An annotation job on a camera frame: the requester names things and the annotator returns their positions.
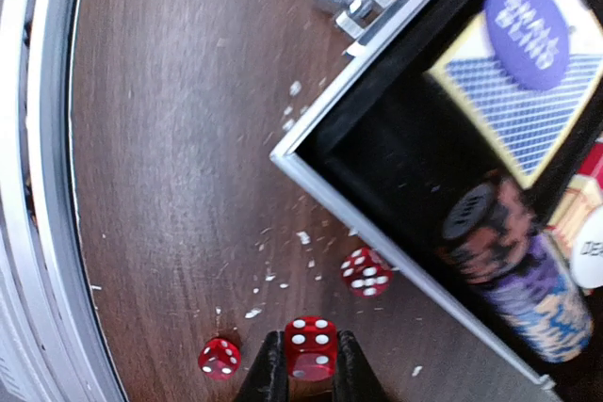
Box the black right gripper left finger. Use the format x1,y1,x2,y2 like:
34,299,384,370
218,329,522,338
234,330,289,402

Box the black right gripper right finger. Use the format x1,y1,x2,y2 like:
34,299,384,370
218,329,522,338
333,330,388,402

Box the red die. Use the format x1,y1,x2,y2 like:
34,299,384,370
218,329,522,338
340,247,393,297
284,316,338,381
198,337,241,380

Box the aluminium poker case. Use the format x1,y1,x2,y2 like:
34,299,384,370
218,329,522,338
271,0,602,401

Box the blue playing card box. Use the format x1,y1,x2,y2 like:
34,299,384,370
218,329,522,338
428,0,602,188

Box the purple small blind button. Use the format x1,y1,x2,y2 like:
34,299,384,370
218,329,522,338
484,0,570,91

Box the blue orange chip stack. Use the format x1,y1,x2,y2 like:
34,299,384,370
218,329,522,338
437,172,594,363

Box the white dealer button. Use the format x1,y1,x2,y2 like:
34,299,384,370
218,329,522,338
570,206,603,289

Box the red playing card box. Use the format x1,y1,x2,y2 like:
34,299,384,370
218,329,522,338
546,141,602,260

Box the front aluminium rail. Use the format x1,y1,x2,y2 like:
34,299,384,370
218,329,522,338
1,0,126,401

